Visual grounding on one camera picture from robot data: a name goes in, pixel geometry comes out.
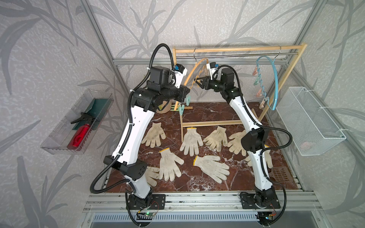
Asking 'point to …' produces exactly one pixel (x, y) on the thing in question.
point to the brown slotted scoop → (280, 174)
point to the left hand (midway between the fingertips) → (190, 90)
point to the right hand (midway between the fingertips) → (196, 78)
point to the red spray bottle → (79, 136)
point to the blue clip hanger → (261, 91)
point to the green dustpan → (95, 114)
